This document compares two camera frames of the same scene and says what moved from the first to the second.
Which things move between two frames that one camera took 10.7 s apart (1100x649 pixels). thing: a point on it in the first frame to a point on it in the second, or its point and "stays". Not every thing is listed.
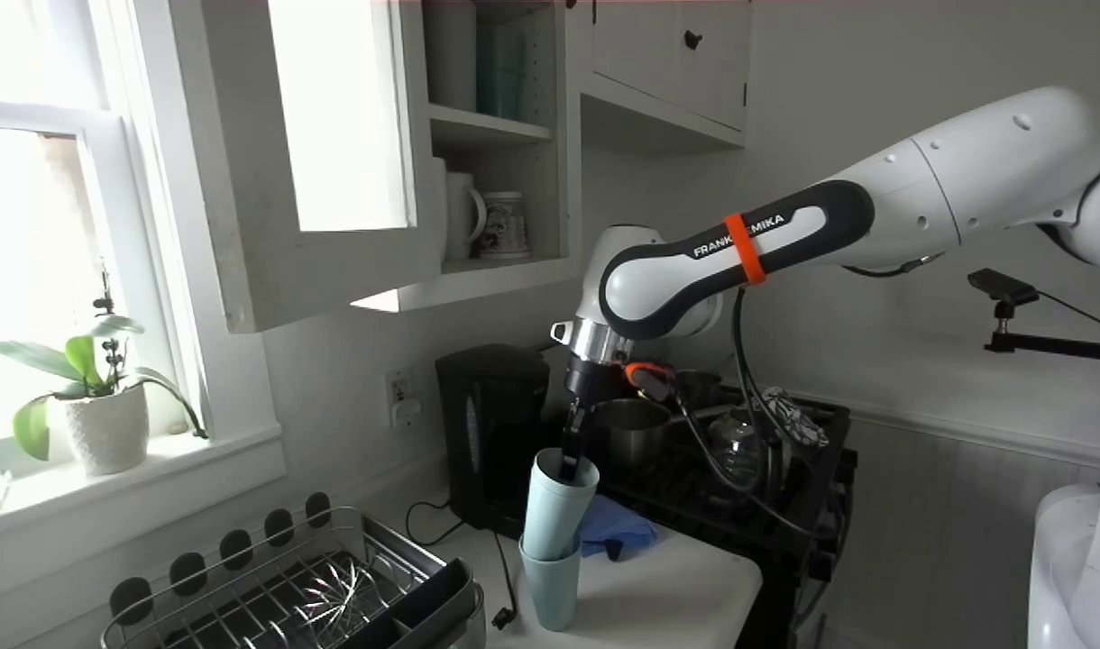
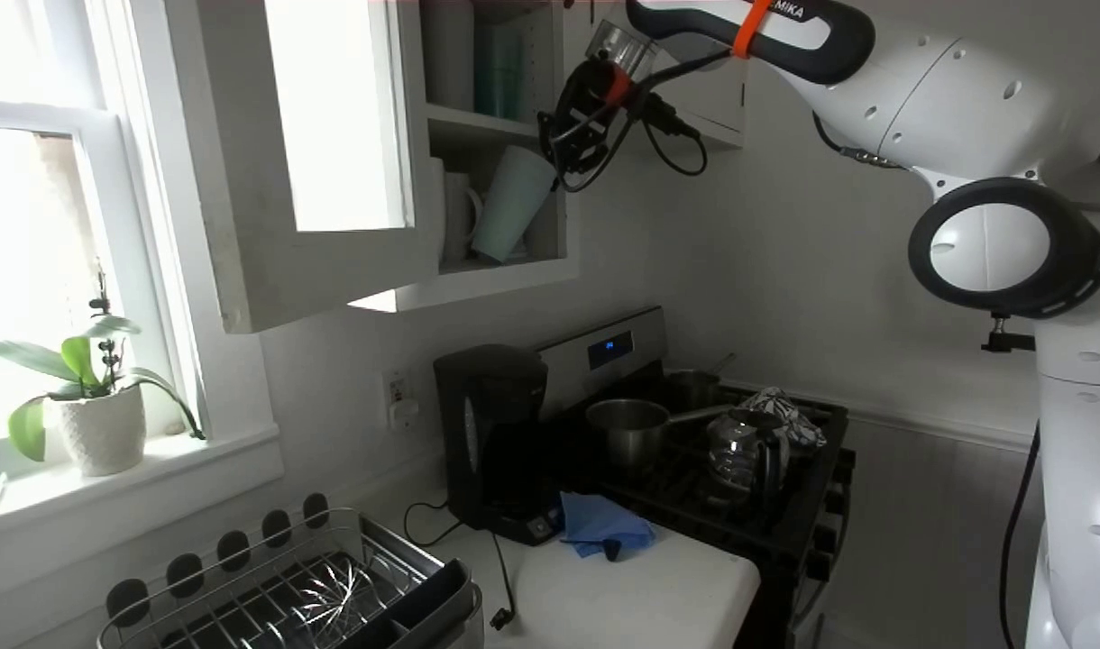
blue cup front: x=558 y=503 to x=513 y=191
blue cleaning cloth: x=614 y=530 stays
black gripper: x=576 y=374 to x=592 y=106
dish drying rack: x=310 y=576 stays
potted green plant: x=95 y=415 stays
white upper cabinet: x=390 y=154 stays
